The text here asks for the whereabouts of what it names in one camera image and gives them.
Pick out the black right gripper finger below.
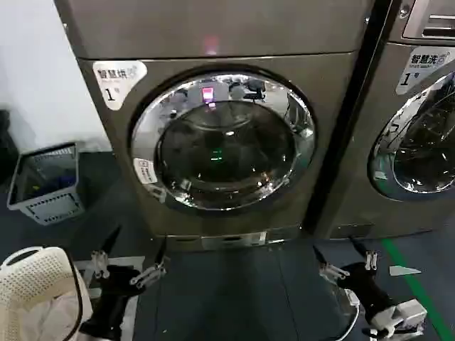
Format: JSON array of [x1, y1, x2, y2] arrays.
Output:
[[313, 244, 348, 281], [350, 236, 378, 274]]

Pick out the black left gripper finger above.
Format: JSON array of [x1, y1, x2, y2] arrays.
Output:
[[91, 224, 122, 278], [129, 237, 168, 286]]

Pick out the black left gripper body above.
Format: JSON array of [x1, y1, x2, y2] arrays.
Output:
[[82, 264, 143, 337]]

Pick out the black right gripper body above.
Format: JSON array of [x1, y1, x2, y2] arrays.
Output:
[[339, 263, 395, 323]]

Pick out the white scrap of paper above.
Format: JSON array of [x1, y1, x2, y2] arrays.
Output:
[[388, 264, 422, 277]]

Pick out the green floor tape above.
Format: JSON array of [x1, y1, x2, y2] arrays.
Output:
[[382, 238, 455, 341]]

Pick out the pale cloth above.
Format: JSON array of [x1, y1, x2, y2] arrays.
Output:
[[44, 293, 88, 341]]

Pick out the white perforated laundry basket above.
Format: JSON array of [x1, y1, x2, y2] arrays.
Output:
[[0, 246, 94, 341]]

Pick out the dark clothes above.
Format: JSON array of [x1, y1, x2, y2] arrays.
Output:
[[33, 165, 78, 197]]

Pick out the small white door sticker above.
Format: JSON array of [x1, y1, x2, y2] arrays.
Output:
[[132, 157, 158, 185]]

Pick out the grey plastic laundry basket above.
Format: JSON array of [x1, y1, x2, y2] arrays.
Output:
[[6, 141, 87, 227]]

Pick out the round glass dryer door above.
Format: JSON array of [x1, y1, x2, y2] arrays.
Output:
[[129, 65, 317, 218], [368, 70, 455, 211]]

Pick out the grey dryer with drawer panel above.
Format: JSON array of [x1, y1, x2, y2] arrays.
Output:
[[312, 0, 455, 243]]

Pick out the white number label sticker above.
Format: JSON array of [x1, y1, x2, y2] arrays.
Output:
[[92, 60, 149, 111], [394, 49, 453, 95]]

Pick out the grey dryer with round door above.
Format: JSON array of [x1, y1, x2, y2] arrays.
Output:
[[53, 0, 392, 254]]

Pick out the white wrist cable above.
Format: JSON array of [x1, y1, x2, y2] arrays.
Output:
[[339, 288, 362, 341]]

